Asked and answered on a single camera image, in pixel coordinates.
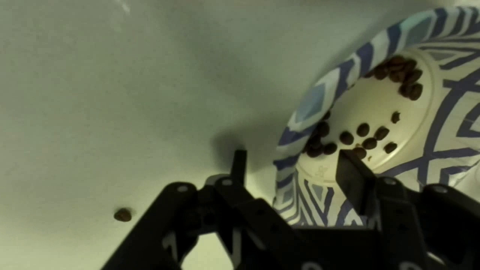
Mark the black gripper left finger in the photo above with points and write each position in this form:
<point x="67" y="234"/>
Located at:
<point x="251" y="231"/>

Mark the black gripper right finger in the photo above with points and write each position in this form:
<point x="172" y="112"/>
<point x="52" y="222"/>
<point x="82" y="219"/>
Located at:
<point x="436" y="228"/>

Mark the stray coffee bean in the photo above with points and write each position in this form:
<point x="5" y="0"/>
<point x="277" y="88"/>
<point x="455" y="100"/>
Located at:
<point x="124" y="214"/>

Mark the blue patterned paper bowl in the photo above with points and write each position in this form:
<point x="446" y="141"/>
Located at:
<point x="407" y="103"/>

